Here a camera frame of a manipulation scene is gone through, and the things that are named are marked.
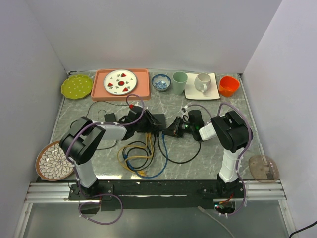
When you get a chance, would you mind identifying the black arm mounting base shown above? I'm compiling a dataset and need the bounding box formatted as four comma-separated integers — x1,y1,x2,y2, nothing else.
68,179,244,211

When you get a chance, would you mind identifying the white loose cable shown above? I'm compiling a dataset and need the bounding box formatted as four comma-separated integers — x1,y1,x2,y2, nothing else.
197,205,235,238

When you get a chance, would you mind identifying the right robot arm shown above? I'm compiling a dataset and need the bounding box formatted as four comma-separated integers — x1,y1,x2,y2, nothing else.
163,110,253,198

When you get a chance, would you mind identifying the green dotted plate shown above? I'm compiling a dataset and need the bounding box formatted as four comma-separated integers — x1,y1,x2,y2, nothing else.
61,75,93,100

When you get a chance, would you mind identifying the yellow ethernet cable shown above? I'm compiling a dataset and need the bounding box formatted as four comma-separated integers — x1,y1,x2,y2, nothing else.
117,132,152,178
123,132,155,162

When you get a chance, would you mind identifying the pale green cup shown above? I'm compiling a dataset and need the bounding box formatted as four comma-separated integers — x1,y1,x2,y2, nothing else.
172,72,188,95

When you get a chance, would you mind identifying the blue ethernet cable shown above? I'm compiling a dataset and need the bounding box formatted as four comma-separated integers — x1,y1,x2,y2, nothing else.
122,132,169,179

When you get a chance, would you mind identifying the brown petal pattern plate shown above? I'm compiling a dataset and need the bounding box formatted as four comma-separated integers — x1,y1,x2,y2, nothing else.
35,141,74,181

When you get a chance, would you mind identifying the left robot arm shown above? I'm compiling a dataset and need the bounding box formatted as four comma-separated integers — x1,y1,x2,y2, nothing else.
59,106,166,199

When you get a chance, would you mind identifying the white ceramic mug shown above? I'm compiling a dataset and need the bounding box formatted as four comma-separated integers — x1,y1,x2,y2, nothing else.
194,73,211,93

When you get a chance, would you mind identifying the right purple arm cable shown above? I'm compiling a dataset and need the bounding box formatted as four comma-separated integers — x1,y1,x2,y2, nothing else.
184,102,254,217

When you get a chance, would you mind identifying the white square plate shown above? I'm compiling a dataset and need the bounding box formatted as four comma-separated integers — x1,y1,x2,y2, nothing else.
184,73,220,100

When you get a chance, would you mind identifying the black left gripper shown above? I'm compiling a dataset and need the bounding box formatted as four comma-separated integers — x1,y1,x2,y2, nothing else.
134,110,162,133

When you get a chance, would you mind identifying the black cord bottom right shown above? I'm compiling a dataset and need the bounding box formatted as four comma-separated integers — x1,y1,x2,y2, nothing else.
288,222,317,238

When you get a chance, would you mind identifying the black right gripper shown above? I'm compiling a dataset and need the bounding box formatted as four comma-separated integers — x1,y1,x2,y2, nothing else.
163,117,195,138

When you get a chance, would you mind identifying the transparent brown oval dish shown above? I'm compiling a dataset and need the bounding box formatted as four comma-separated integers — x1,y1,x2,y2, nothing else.
249,155,280,183

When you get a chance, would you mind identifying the thin black power cord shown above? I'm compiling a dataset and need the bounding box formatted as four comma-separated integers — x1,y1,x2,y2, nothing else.
85,101,132,151

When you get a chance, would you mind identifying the blue white patterned bowl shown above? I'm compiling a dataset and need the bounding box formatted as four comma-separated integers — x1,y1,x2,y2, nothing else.
151,74,171,92

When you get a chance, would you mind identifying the white watermelon pattern plate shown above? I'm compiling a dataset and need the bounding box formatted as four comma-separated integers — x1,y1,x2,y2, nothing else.
104,69,137,96

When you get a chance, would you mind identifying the aluminium frame rail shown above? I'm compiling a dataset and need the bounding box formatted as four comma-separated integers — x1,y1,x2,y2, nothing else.
24,180,287,203

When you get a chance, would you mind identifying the pink plastic tray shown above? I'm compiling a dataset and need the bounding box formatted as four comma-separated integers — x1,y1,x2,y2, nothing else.
91,69,151,102

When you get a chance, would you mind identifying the orange plastic bowl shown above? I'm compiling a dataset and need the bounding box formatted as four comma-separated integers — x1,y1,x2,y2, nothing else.
218,76,240,97

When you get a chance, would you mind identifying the black power adapter brick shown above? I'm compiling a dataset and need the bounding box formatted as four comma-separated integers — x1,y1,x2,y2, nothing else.
104,113,116,122

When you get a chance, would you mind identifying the black network switch box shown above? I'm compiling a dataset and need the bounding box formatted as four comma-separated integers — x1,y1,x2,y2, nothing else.
153,114,166,131

